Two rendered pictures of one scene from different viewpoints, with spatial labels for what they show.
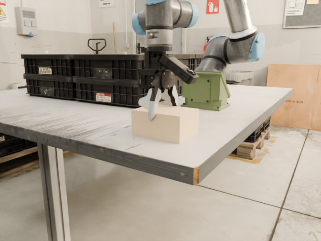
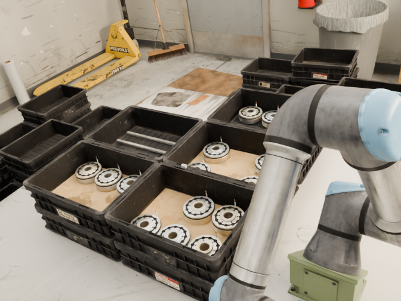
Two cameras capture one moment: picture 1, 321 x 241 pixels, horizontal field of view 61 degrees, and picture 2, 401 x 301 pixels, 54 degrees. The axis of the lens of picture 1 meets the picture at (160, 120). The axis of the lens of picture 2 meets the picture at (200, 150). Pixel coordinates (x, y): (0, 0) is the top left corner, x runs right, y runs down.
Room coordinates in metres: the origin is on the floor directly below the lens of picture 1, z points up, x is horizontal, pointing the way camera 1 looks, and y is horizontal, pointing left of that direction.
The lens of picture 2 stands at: (0.49, 0.01, 1.72)
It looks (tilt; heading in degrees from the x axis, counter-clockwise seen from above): 34 degrees down; 7
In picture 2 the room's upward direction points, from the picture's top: 9 degrees counter-clockwise
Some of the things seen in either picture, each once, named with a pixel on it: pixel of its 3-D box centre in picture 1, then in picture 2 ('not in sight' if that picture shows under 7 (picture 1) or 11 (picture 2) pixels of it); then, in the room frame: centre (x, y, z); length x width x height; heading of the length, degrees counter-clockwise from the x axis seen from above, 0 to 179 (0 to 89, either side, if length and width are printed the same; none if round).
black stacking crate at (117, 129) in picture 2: not in sight; (146, 142); (1.84, 0.38, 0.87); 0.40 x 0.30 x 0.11; 59
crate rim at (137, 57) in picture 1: (121, 56); (184, 206); (1.37, 0.19, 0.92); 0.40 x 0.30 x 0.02; 59
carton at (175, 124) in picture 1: (165, 121); not in sight; (0.78, -0.01, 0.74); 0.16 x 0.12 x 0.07; 58
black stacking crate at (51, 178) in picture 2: (66, 65); (95, 186); (1.58, 0.53, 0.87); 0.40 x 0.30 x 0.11; 59
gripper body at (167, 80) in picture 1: (156, 68); not in sight; (0.80, 0.01, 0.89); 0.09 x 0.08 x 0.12; 58
